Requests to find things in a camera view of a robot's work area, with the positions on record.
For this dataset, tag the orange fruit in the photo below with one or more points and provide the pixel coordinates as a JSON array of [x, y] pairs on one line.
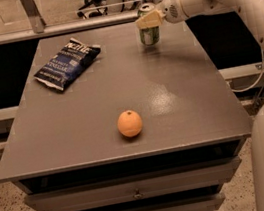
[[129, 123]]

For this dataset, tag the upper grey drawer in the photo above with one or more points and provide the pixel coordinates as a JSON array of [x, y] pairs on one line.
[[131, 189]]

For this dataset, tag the blue chip bag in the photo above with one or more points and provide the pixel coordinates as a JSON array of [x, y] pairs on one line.
[[68, 64]]

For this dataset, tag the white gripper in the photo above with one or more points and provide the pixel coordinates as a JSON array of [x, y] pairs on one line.
[[171, 10]]

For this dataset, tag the grey drawer cabinet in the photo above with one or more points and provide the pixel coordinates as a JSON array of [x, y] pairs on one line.
[[142, 129]]

